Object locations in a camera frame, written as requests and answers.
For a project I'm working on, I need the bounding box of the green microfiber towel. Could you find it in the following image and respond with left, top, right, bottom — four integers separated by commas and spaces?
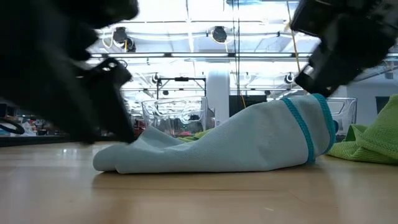
177, 129, 215, 143
326, 94, 398, 166

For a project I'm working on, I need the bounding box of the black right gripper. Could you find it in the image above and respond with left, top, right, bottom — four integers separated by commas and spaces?
290, 0, 398, 98

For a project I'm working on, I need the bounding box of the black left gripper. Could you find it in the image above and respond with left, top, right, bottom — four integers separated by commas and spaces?
0, 0, 139, 146

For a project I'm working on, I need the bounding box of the black aluminium table frame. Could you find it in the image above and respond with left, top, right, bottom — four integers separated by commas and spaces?
0, 135, 94, 147

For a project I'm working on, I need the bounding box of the black metal gantry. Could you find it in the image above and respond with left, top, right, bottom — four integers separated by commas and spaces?
157, 77, 206, 100

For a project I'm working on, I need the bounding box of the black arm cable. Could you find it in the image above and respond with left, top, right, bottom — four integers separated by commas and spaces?
0, 118, 25, 135

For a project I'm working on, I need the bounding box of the clear plastic bin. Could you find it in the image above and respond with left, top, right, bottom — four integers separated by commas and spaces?
325, 97, 358, 138
141, 96, 215, 139

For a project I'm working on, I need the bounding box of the ceiling rail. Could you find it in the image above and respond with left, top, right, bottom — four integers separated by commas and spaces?
90, 51, 398, 59

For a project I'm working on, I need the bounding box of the white building column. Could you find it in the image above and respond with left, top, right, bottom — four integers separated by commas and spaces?
206, 70, 231, 127

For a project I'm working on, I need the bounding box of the black monitor screen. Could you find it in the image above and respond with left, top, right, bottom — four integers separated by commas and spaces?
229, 95, 259, 118

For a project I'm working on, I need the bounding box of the silver ceiling duct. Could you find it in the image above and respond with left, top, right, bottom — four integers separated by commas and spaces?
354, 63, 398, 82

